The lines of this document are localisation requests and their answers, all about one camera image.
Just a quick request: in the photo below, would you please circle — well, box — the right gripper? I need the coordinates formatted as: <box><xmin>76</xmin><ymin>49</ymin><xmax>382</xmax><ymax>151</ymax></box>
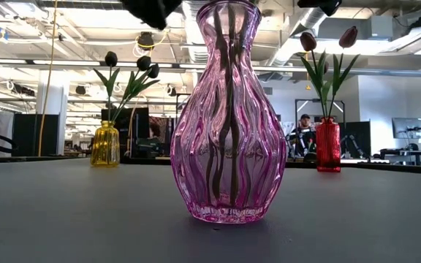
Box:
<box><xmin>297</xmin><ymin>0</ymin><xmax>343</xmax><ymax>18</ymax></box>

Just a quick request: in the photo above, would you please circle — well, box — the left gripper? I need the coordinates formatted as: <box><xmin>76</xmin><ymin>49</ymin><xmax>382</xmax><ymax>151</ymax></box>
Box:
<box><xmin>120</xmin><ymin>0</ymin><xmax>183</xmax><ymax>31</ymax></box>

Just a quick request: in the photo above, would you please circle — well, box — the dark red artificial tulip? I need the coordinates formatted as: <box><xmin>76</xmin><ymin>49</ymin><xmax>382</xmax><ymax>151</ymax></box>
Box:
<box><xmin>327</xmin><ymin>25</ymin><xmax>360</xmax><ymax>120</ymax></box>
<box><xmin>298</xmin><ymin>31</ymin><xmax>328</xmax><ymax>120</ymax></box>

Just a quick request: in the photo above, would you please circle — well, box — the yellow glass vase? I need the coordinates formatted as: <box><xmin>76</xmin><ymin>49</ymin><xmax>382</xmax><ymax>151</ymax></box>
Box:
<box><xmin>90</xmin><ymin>120</ymin><xmax>121</xmax><ymax>168</ymax></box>

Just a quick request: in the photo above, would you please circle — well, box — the red glass vase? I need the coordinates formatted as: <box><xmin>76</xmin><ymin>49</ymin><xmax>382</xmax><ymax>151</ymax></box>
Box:
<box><xmin>315</xmin><ymin>116</ymin><xmax>342</xmax><ymax>172</ymax></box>

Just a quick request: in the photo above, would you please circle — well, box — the pink ribbed glass vase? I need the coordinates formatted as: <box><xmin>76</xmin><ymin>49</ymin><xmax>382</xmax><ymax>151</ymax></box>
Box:
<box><xmin>169</xmin><ymin>0</ymin><xmax>288</xmax><ymax>224</ymax></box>

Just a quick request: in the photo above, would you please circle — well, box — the black ceiling-mounted device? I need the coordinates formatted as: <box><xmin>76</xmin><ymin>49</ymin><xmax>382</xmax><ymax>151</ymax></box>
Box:
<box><xmin>137</xmin><ymin>31</ymin><xmax>156</xmax><ymax>50</ymax></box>

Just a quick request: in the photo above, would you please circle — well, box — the black framed whiteboard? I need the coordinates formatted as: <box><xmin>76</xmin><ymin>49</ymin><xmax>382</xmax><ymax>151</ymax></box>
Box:
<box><xmin>295</xmin><ymin>98</ymin><xmax>346</xmax><ymax>123</ymax></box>

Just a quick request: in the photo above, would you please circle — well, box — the long ceiling light strip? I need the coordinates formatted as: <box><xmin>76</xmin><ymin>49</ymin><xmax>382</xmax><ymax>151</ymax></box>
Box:
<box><xmin>0</xmin><ymin>58</ymin><xmax>104</xmax><ymax>66</ymax></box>

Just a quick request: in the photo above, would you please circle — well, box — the orange sunburst tapestry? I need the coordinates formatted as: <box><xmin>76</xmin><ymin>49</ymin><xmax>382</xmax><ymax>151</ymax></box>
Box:
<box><xmin>148</xmin><ymin>115</ymin><xmax>175</xmax><ymax>145</ymax></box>

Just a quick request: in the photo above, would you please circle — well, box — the black display screen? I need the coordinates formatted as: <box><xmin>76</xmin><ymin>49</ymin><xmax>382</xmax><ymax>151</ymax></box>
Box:
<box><xmin>100</xmin><ymin>107</ymin><xmax>150</xmax><ymax>158</ymax></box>

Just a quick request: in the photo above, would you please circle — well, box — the black monitor back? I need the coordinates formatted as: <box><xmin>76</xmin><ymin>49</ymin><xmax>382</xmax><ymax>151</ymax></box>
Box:
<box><xmin>338</xmin><ymin>121</ymin><xmax>371</xmax><ymax>159</ymax></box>

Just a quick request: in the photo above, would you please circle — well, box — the person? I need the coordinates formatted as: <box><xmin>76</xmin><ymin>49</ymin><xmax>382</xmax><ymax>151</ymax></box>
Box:
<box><xmin>287</xmin><ymin>113</ymin><xmax>317</xmax><ymax>161</ymax></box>

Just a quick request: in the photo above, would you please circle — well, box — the grey computer monitor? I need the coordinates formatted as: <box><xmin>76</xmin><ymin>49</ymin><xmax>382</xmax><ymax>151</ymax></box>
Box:
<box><xmin>392</xmin><ymin>117</ymin><xmax>421</xmax><ymax>140</ymax></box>

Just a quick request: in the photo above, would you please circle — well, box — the black office desk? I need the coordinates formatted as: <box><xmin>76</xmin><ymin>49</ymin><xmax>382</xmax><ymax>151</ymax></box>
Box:
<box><xmin>378</xmin><ymin>148</ymin><xmax>421</xmax><ymax>166</ymax></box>

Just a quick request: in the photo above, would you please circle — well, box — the black partition panel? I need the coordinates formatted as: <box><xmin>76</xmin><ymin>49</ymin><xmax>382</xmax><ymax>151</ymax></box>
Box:
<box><xmin>11</xmin><ymin>113</ymin><xmax>60</xmax><ymax>157</ymax></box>

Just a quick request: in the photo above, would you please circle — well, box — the silver ventilation duct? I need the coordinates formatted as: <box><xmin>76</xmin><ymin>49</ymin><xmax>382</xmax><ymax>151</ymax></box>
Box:
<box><xmin>268</xmin><ymin>0</ymin><xmax>343</xmax><ymax>66</ymax></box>

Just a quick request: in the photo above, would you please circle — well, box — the yellow power cable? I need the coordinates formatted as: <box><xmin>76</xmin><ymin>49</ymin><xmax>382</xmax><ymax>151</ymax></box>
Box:
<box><xmin>37</xmin><ymin>0</ymin><xmax>58</xmax><ymax>157</ymax></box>

